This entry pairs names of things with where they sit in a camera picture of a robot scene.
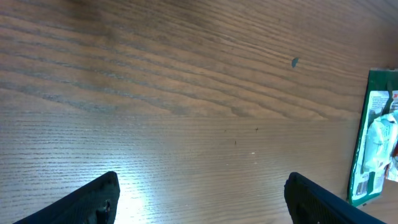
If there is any pale green wipes packet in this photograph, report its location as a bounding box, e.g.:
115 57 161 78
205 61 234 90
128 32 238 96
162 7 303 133
363 113 397 172

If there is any green white package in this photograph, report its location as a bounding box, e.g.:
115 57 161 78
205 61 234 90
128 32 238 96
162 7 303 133
348 69 397 207

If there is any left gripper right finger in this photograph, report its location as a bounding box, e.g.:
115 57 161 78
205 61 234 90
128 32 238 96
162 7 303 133
284 172 383 224

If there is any red white small packet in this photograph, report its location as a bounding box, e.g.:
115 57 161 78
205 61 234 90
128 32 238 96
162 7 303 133
386 146 398 182

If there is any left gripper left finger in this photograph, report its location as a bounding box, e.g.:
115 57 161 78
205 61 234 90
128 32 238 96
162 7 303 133
14 171 120 224

